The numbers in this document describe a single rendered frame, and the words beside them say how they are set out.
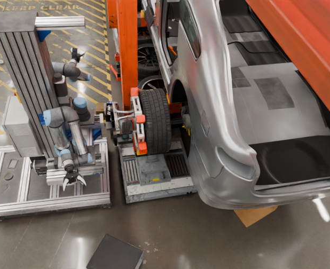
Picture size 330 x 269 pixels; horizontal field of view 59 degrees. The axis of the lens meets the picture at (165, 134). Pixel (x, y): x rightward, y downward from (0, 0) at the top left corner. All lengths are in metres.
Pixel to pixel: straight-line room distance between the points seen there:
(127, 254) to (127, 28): 2.01
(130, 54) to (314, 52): 2.72
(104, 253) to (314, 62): 2.78
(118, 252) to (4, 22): 2.05
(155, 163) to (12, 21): 2.07
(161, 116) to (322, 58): 2.51
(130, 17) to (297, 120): 1.93
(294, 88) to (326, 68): 3.31
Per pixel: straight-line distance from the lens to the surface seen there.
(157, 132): 2.72
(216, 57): 2.31
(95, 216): 3.43
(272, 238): 3.59
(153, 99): 2.78
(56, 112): 2.35
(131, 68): 3.00
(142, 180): 3.43
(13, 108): 2.82
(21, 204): 3.45
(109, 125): 3.53
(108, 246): 2.93
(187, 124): 3.00
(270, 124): 3.15
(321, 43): 0.24
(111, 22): 4.95
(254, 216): 3.62
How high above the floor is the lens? 3.11
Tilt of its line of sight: 51 degrees down
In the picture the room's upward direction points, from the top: 6 degrees clockwise
